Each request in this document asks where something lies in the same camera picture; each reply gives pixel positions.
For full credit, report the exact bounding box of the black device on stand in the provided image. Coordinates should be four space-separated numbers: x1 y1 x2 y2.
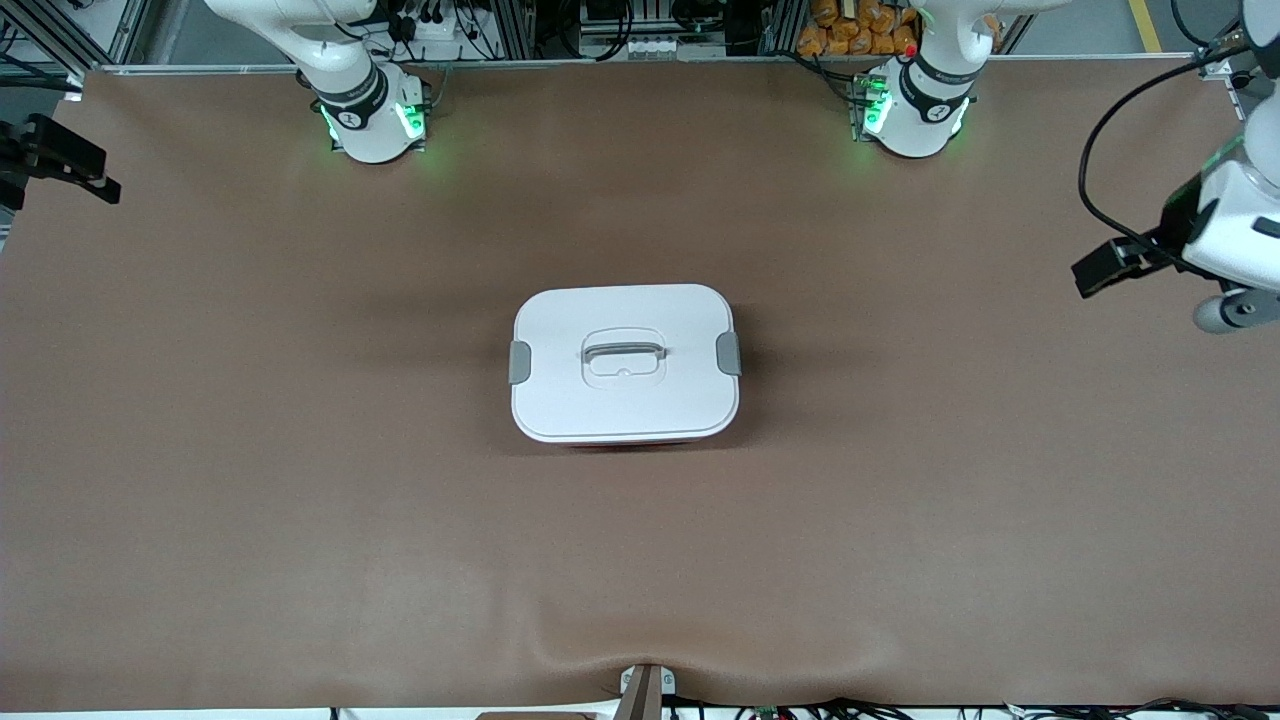
0 113 123 209

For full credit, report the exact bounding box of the white power strip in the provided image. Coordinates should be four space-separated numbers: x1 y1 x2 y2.
395 0 491 63
580 30 723 61

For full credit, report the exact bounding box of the silver table edge rail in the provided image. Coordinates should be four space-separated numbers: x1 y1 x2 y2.
65 52 1231 79

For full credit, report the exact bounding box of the bag of orange snacks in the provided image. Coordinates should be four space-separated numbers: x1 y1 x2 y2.
795 0 921 58

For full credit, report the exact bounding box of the black cable with metal connector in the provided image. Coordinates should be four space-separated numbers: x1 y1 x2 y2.
1170 0 1251 63

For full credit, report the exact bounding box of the left arm black wrist cable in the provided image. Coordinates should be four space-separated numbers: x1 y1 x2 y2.
1078 45 1236 246

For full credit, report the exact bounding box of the aluminium corner post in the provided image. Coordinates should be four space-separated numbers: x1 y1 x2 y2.
1195 40 1263 89

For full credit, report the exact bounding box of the metal table edge bracket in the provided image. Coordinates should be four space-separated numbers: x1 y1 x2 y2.
615 663 678 720

